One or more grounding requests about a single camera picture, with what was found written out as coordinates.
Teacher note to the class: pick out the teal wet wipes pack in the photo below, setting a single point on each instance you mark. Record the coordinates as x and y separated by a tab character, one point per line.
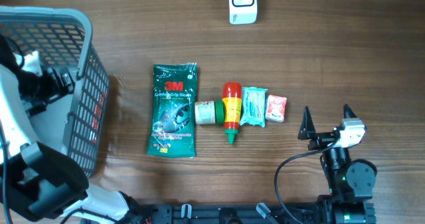
253	106

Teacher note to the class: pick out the red chili sauce bottle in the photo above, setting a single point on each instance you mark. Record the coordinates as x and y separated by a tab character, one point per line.
232	101

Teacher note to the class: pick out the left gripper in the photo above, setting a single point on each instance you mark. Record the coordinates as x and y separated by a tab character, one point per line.
56	90

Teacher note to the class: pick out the grey plastic shopping basket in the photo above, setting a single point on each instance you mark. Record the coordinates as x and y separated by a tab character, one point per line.
63	37

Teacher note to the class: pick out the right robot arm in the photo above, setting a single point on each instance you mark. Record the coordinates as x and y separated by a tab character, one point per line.
350	181

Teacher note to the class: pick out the white jar green lid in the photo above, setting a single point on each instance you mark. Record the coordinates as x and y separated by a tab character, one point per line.
209	112

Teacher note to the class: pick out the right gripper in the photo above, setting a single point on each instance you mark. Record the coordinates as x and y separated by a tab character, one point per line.
307	131

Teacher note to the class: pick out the green 3M gloves package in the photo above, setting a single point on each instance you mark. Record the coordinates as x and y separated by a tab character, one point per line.
172	132

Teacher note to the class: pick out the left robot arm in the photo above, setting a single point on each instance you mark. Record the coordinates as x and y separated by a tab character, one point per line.
37	181

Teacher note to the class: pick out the white barcode scanner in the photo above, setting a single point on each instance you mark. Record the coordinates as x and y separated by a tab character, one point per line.
242	12

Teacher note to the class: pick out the red white snack packet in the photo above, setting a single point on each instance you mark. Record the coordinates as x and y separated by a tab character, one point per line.
275	108

